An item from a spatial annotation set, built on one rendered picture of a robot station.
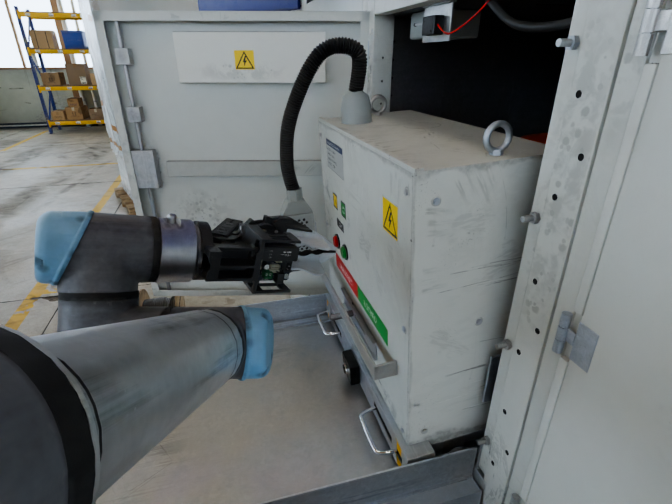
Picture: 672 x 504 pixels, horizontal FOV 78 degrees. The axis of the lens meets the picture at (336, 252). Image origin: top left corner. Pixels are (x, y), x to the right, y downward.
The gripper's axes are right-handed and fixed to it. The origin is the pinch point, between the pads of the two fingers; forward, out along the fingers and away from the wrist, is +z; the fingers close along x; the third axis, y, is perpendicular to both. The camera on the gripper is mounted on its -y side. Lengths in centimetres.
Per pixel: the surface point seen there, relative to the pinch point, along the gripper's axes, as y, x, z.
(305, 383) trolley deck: -15.3, -37.7, 13.2
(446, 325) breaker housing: 14.9, -5.8, 13.7
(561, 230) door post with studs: 25.3, 12.4, 13.7
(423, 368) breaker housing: 14.1, -13.5, 12.8
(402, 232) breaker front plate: 10.0, 6.4, 4.7
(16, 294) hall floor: -276, -142, -57
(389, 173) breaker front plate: 5.6, 13.3, 3.7
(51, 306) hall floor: -246, -137, -36
